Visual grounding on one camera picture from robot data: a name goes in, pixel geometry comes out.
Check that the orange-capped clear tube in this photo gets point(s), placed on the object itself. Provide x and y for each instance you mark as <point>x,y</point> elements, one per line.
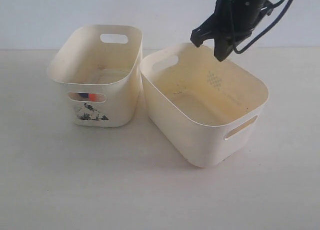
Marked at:
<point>92,97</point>

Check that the blue-capped clear tube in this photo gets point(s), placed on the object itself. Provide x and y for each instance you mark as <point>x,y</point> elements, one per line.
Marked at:
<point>84,96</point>

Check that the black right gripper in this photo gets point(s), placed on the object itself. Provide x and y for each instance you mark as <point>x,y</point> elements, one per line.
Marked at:
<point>239,16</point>

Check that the cream plastic storage bin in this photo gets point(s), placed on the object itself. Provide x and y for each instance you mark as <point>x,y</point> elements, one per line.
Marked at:
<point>100,59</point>

